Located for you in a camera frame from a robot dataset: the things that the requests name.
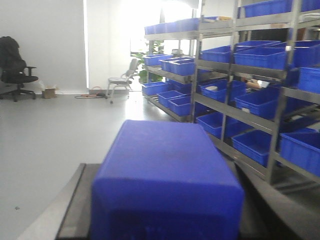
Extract green potted plant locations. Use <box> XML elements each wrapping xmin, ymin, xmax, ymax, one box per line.
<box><xmin>130</xmin><ymin>40</ymin><xmax>164</xmax><ymax>84</ymax></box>

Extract black office chair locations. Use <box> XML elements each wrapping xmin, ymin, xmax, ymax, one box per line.
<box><xmin>0</xmin><ymin>36</ymin><xmax>39</xmax><ymax>102</ymax></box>

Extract small cardboard box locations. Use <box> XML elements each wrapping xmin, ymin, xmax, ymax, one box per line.
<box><xmin>41</xmin><ymin>85</ymin><xmax>57</xmax><ymax>99</ymax></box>

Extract grey folding chair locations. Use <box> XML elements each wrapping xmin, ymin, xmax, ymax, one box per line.
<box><xmin>105</xmin><ymin>58</ymin><xmax>139</xmax><ymax>104</ymax></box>

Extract blue bottle-shaped part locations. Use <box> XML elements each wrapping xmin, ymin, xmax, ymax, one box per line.
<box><xmin>90</xmin><ymin>120</ymin><xmax>244</xmax><ymax>240</ymax></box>

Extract cables on floor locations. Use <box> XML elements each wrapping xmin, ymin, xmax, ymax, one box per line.
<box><xmin>74</xmin><ymin>86</ymin><xmax>108</xmax><ymax>100</ymax></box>

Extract far steel shelf rack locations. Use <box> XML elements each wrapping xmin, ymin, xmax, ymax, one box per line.
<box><xmin>144</xmin><ymin>15</ymin><xmax>234</xmax><ymax>122</ymax></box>

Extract stainless steel shelf rack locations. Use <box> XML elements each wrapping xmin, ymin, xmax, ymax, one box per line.
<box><xmin>191</xmin><ymin>0</ymin><xmax>320</xmax><ymax>183</ymax></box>

